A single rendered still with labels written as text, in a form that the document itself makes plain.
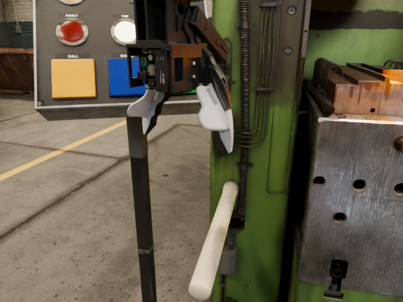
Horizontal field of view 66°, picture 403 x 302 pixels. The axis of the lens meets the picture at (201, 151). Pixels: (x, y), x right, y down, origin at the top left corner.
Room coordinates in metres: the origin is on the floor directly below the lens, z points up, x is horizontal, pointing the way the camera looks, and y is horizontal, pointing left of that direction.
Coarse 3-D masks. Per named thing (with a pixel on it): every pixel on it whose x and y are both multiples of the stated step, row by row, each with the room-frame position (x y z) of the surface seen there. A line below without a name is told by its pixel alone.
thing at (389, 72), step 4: (384, 72) 0.73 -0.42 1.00; (388, 72) 0.71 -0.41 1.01; (392, 72) 0.68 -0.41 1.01; (396, 72) 0.66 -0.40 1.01; (400, 72) 0.64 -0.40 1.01; (392, 76) 0.68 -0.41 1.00; (396, 76) 0.65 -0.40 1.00; (400, 76) 0.64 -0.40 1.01; (392, 80) 0.67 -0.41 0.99; (396, 80) 0.65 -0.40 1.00; (400, 80) 0.63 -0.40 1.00
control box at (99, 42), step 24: (48, 0) 0.66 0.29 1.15; (96, 0) 0.68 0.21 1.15; (120, 0) 0.69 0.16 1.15; (48, 24) 0.63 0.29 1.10; (96, 24) 0.65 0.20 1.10; (48, 48) 0.61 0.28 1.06; (72, 48) 0.62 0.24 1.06; (96, 48) 0.62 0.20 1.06; (120, 48) 0.63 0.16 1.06; (48, 72) 0.58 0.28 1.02; (96, 72) 0.60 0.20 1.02; (48, 96) 0.56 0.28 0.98; (192, 96) 0.61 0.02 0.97; (48, 120) 0.61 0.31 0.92
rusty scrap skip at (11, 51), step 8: (0, 56) 6.03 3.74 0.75; (8, 56) 5.96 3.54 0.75; (16, 56) 5.90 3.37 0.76; (24, 56) 5.79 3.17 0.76; (32, 56) 5.84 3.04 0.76; (0, 64) 6.12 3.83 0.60; (8, 64) 6.05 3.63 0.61; (16, 64) 5.99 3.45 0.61; (24, 64) 5.92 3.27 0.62; (32, 64) 5.88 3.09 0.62; (0, 72) 6.22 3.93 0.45; (8, 72) 6.15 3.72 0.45; (16, 72) 6.06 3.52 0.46; (24, 72) 6.01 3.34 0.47; (32, 72) 5.94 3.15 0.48; (0, 80) 6.33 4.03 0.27; (8, 80) 6.25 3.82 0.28; (16, 80) 6.18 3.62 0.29; (24, 80) 6.11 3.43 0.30; (32, 80) 6.04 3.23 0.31; (0, 88) 6.49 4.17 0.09; (8, 88) 6.36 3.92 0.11; (16, 88) 6.29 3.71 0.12; (24, 88) 6.21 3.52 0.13; (32, 88) 6.14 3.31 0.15
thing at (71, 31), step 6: (66, 24) 0.63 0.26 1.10; (72, 24) 0.64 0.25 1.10; (78, 24) 0.64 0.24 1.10; (60, 30) 0.63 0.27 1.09; (66, 30) 0.63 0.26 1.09; (72, 30) 0.63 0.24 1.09; (78, 30) 0.63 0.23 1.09; (66, 36) 0.62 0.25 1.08; (72, 36) 0.62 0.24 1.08; (78, 36) 0.63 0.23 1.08; (72, 42) 0.62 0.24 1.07
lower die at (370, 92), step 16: (352, 64) 1.01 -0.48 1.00; (368, 64) 1.01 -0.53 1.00; (336, 80) 0.78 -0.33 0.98; (352, 80) 0.75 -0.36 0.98; (368, 80) 0.70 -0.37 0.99; (384, 80) 0.69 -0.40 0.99; (336, 96) 0.71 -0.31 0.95; (352, 96) 0.70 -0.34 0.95; (368, 96) 0.69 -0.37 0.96; (384, 96) 0.69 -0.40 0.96; (400, 96) 0.68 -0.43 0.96; (336, 112) 0.71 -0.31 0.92; (352, 112) 0.70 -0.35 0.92; (368, 112) 0.69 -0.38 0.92; (384, 112) 0.68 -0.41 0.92; (400, 112) 0.68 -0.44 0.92
